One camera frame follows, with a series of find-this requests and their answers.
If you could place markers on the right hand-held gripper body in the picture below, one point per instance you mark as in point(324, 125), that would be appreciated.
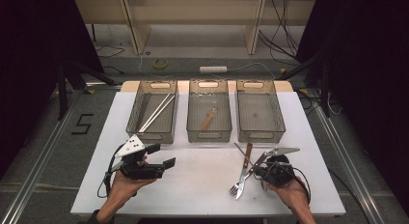
point(276, 172)

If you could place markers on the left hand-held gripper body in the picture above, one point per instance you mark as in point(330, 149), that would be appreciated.
point(141, 172)

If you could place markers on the smoky clear plastic bin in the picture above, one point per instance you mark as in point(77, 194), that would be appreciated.
point(209, 101)
point(154, 105)
point(259, 113)

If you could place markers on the person's left hand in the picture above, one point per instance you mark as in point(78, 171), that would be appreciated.
point(122, 190)

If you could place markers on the person's right hand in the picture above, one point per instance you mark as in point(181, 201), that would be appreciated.
point(294, 193)

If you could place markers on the yellow tape roll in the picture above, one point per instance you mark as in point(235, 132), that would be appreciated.
point(155, 63)

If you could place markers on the black metal stand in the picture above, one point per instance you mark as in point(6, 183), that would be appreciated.
point(324, 89)
point(62, 89)

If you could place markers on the white power strip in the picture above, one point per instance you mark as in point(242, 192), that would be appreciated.
point(212, 69)

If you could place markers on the black curtain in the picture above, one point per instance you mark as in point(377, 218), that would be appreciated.
point(32, 72)
point(369, 72)

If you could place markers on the beige wooden desk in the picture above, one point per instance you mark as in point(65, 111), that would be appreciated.
point(193, 11)

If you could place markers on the aluminium floor rail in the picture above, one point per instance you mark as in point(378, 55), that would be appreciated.
point(41, 153)
point(347, 159)

